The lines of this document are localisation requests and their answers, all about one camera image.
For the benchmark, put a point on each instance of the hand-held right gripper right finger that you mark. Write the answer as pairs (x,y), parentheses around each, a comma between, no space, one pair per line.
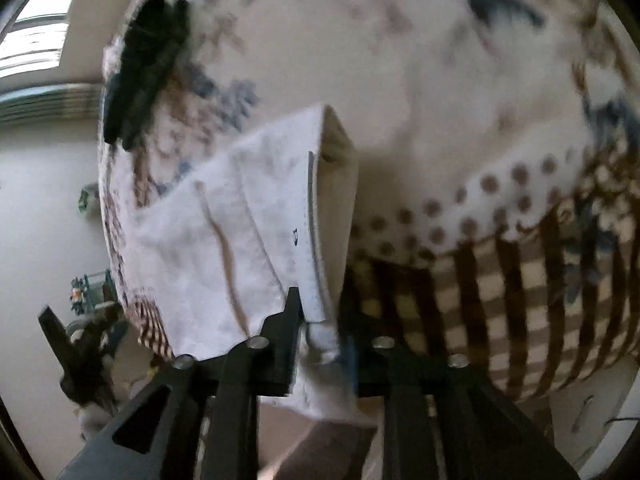
(365,370)

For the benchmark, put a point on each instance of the teal shelf rack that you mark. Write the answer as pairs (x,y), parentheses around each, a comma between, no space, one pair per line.
(92,290)

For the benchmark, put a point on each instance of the white pants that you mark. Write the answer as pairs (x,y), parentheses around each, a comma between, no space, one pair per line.
(200,240)

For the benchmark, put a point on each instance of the bed with floral quilt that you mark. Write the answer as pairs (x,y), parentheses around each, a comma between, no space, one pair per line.
(425,85)

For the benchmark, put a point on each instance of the white nightstand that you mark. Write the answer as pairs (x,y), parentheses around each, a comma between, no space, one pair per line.
(600,385)

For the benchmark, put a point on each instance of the window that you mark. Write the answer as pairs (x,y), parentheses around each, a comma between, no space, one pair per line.
(30,45)

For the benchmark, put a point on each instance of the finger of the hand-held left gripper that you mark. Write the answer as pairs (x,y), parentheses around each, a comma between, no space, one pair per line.
(57,332)

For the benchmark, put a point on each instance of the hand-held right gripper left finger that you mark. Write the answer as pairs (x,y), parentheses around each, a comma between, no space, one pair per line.
(285,340)

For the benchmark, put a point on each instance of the folded dark blue jeans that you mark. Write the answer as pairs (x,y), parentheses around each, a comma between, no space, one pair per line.
(145,70)

